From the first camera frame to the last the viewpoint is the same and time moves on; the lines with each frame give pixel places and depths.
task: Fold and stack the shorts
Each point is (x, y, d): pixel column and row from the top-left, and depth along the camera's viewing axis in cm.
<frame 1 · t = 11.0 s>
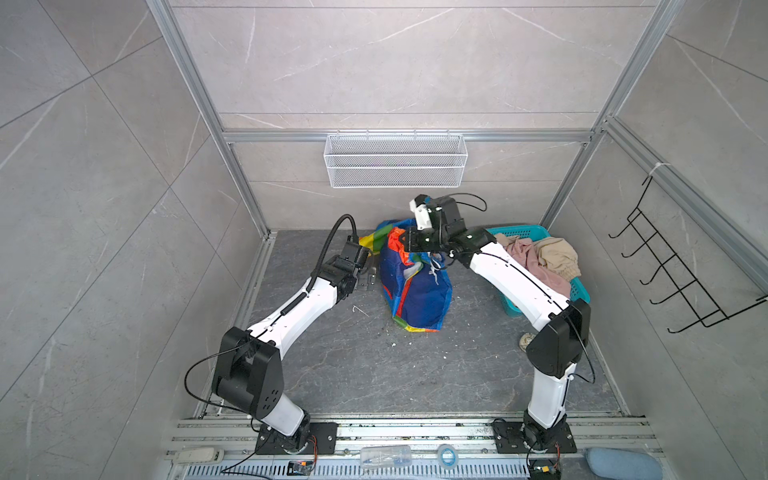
left hand: (354, 267, 87), fingers open
right hand: (398, 236, 82), fingers closed
rainbow striped shorts: (416, 285, 103), point 3 cm above the table
teal plastic laundry basket: (536, 232, 112), point 8 cm above the table
beige shorts: (559, 256, 99), point 12 cm above the table

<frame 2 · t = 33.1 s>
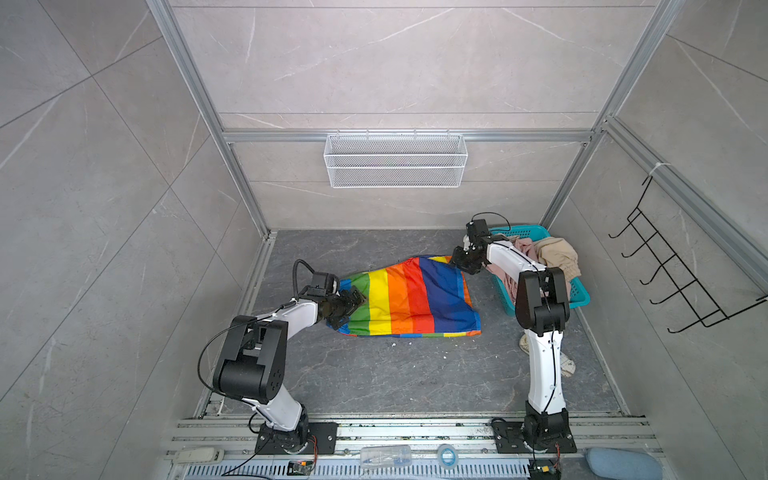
left hand: (359, 300, 94), fingers open
right hand: (453, 261, 107), fingers open
rainbow striped shorts: (423, 297, 100), point 2 cm above the table
the other named things where they were.

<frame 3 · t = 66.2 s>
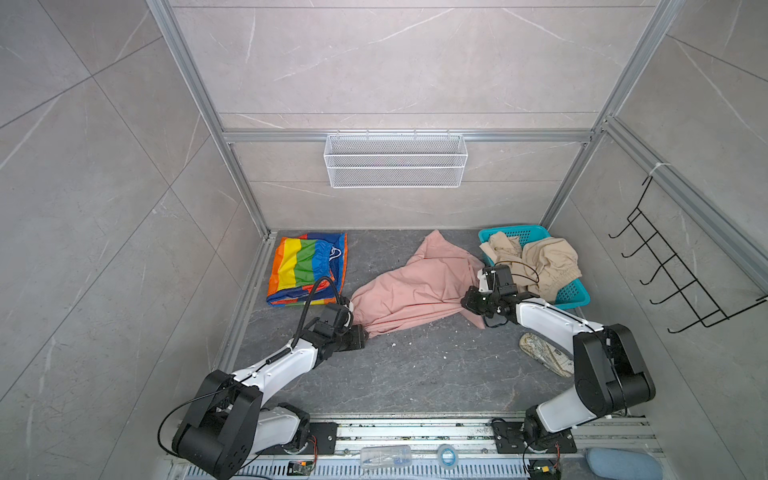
left hand: (361, 328, 88), fingers open
right hand: (460, 297, 93), fingers closed
rainbow striped shorts: (299, 261, 109), point 3 cm above the table
pink shorts: (431, 288, 100), point 4 cm above the table
the other named things where they were.

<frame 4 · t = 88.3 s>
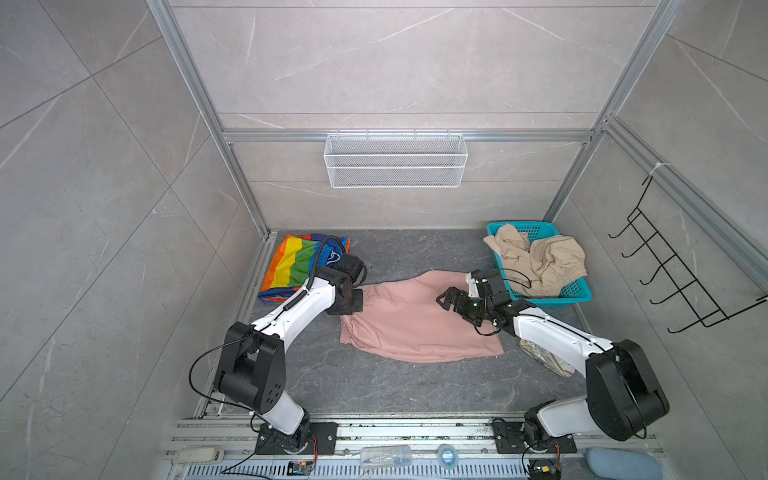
left hand: (350, 300, 88), fingers closed
right hand: (446, 302, 89), fingers open
pink shorts: (401, 318, 97), on the table
